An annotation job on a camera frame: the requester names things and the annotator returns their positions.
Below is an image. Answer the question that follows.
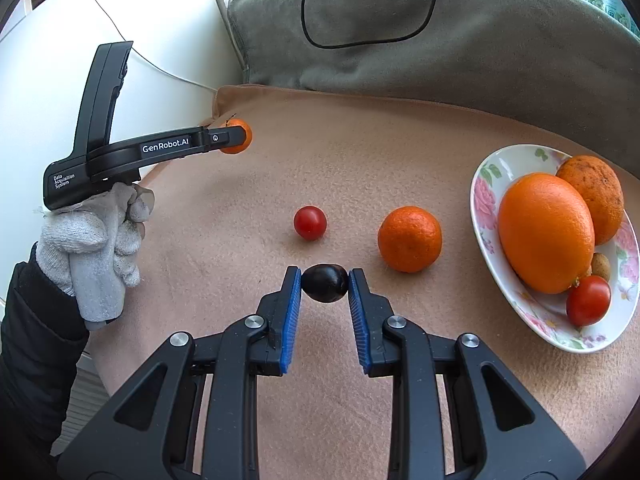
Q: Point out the small tangerine with stem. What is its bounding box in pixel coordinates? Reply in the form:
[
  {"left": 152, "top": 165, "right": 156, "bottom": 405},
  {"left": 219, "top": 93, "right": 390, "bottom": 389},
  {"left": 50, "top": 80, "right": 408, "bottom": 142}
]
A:
[{"left": 220, "top": 118, "right": 253, "bottom": 155}]

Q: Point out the cherry tomato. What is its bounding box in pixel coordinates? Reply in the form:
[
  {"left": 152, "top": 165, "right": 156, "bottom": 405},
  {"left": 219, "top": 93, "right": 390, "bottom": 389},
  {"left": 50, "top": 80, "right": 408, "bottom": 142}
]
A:
[
  {"left": 294, "top": 205, "right": 326, "bottom": 242},
  {"left": 566, "top": 275, "right": 612, "bottom": 327}
]

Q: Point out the medium tangerine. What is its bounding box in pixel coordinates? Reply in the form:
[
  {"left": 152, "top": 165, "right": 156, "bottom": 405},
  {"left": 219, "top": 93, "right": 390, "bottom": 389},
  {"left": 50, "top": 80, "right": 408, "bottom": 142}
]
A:
[{"left": 378, "top": 206, "right": 442, "bottom": 273}]

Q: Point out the large bright orange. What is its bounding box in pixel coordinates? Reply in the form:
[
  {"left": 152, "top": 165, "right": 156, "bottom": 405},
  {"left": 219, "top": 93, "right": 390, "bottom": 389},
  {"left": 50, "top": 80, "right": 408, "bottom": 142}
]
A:
[{"left": 498, "top": 172, "right": 594, "bottom": 295}]

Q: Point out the left forearm black sleeve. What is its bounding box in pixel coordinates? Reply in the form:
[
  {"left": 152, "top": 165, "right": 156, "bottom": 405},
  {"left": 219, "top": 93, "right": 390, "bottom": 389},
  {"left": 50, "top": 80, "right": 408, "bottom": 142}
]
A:
[{"left": 1, "top": 254, "right": 89, "bottom": 479}]

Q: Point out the left hand white glove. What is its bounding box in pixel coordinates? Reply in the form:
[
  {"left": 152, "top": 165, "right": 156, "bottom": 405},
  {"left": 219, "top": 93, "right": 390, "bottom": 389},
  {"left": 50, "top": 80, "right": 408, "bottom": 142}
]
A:
[{"left": 36, "top": 182, "right": 155, "bottom": 330}]

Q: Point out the floral white plate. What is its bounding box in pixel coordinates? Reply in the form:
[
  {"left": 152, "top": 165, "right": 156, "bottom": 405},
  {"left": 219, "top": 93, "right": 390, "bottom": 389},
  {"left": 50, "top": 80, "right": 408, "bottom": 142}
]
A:
[{"left": 470, "top": 144, "right": 639, "bottom": 354}]

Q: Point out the speckled dark orange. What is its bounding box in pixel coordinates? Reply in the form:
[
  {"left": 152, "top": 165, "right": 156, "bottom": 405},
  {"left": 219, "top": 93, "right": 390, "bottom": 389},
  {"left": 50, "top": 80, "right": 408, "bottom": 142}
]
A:
[{"left": 556, "top": 155, "right": 624, "bottom": 246}]

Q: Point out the grey cushion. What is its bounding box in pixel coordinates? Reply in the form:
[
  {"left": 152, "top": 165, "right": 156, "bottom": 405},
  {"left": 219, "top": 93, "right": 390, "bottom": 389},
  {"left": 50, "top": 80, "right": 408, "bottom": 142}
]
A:
[{"left": 228, "top": 0, "right": 639, "bottom": 172}]

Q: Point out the white cable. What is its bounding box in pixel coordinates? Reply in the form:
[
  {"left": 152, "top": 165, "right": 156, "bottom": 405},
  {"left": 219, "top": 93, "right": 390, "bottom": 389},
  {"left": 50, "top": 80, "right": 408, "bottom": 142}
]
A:
[{"left": 79, "top": 0, "right": 219, "bottom": 94}]

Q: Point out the black cable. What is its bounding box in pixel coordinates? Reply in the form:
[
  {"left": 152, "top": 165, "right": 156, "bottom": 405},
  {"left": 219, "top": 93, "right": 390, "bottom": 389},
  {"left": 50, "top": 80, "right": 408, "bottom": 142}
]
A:
[{"left": 299, "top": 0, "right": 445, "bottom": 51}]

